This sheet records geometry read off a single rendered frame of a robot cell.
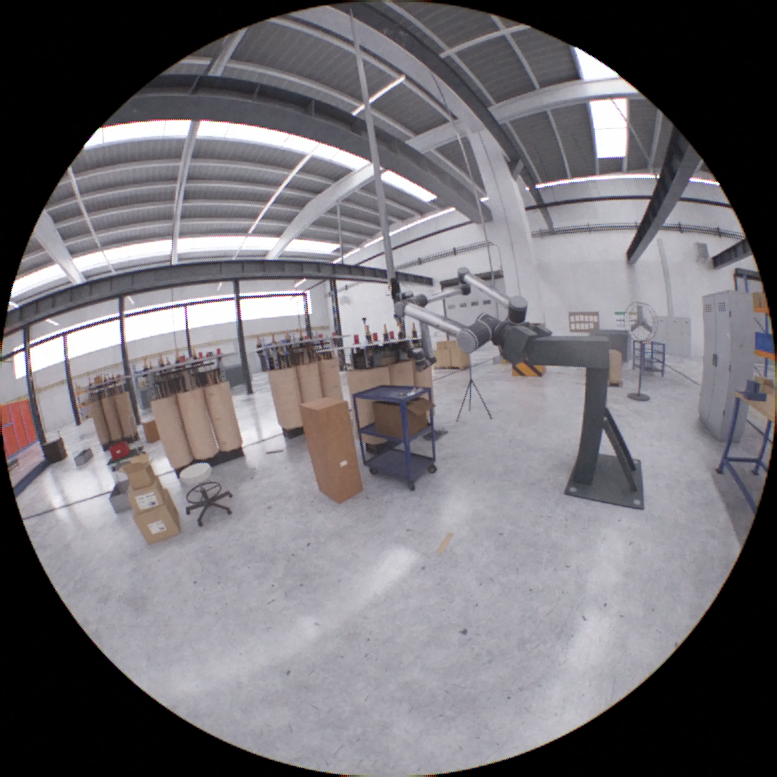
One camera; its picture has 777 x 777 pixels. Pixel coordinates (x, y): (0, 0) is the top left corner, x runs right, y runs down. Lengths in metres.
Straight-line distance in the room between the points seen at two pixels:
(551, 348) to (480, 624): 1.89
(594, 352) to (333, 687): 2.52
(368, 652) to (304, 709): 0.47
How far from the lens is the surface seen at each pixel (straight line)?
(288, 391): 4.01
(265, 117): 4.25
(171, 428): 3.75
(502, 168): 8.92
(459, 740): 1.42
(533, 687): 1.49
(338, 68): 9.83
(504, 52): 10.41
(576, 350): 2.05
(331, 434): 2.13
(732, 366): 4.34
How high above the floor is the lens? 1.41
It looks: 12 degrees down
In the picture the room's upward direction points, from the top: 7 degrees counter-clockwise
